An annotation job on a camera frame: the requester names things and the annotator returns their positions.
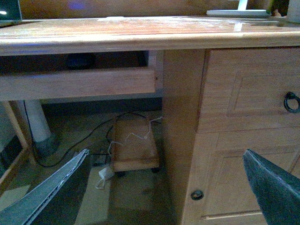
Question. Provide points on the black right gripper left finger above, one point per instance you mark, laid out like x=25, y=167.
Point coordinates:
x=55, y=201

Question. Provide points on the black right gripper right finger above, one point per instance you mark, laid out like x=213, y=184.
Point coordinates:
x=277, y=191

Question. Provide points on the white power adapter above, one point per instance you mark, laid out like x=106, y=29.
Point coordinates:
x=105, y=175

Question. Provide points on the black round door knob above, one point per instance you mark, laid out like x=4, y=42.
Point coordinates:
x=197, y=195

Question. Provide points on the wooden rolling stand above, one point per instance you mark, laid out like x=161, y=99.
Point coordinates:
x=133, y=146

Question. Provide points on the wooden desk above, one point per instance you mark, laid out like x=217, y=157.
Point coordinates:
x=224, y=81

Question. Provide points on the wooden keyboard tray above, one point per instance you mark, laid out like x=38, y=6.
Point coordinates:
x=77, y=83

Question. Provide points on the white desk lamp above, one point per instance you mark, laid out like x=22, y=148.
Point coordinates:
x=241, y=12

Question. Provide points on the grey laptop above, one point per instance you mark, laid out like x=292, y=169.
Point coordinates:
x=10, y=12

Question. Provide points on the white post with base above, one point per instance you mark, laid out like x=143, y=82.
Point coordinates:
x=46, y=141

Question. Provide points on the black ring drawer handle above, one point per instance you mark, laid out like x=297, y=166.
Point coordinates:
x=292, y=102

